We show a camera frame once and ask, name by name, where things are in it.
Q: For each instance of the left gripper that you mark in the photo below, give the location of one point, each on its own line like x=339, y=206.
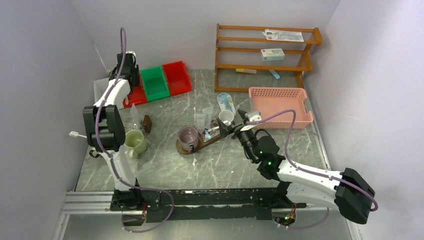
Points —
x=137, y=72

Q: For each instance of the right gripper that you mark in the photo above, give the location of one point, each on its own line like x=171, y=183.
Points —
x=236, y=129

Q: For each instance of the grey-blue mug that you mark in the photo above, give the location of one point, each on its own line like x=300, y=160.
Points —
x=226, y=117

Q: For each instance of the white toothbrush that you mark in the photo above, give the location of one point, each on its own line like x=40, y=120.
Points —
x=220, y=123

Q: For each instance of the toothpaste tube red cap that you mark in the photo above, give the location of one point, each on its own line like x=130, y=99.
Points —
x=200, y=121

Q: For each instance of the purple mug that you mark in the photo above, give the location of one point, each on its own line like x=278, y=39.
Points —
x=188, y=137

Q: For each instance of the brown wooden block holder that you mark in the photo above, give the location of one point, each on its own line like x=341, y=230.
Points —
x=146, y=125

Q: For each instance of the pale green mug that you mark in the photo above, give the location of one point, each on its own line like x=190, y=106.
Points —
x=136, y=142

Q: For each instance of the cream toothbrush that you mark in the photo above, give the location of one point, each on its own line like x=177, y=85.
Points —
x=76, y=134

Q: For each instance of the white enamel mug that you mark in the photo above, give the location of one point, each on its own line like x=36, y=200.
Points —
x=93, y=153

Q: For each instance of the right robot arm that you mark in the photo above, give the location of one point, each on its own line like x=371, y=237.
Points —
x=345, y=191

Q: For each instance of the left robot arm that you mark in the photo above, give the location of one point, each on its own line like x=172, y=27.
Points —
x=106, y=133

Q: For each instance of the oval dark wooden tray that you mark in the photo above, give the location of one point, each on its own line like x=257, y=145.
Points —
x=200, y=146

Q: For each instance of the red bin with toothbrushes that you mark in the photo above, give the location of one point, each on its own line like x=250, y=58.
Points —
x=136, y=97

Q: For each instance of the green plastic bin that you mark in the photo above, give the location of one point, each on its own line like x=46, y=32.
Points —
x=154, y=83

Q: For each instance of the white plastic bin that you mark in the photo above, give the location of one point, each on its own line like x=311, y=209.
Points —
x=99, y=88

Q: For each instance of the pink plastic basket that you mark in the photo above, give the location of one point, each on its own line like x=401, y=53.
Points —
x=272, y=100

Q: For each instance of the red bin with holder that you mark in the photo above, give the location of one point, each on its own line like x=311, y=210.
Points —
x=177, y=78

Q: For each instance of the yellow pink marker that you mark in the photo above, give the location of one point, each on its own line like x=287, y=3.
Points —
x=244, y=70

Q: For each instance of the small white box on shelf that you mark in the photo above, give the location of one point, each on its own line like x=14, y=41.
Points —
x=272, y=54

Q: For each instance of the wooden shelf rack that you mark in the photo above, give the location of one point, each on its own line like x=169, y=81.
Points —
x=239, y=47

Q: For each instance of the plastic packet on top shelf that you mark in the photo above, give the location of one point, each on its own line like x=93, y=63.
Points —
x=283, y=35

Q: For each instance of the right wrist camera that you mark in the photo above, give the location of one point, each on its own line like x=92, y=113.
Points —
x=254, y=116

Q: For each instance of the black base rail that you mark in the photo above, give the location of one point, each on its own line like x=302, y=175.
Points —
x=200, y=204

